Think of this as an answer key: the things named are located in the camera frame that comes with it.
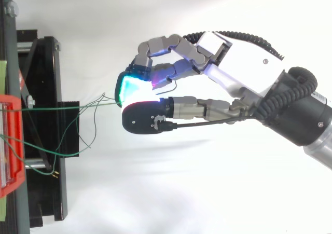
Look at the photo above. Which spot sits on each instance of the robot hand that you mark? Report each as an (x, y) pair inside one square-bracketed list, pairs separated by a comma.
[(241, 68)]

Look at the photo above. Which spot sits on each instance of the red bin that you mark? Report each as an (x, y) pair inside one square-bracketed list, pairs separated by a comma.
[(16, 130)]

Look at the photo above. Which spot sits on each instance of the black stand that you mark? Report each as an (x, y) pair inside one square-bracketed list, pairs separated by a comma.
[(49, 88)]

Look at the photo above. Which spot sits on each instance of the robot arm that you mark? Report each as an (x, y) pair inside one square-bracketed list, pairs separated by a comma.
[(298, 120)]

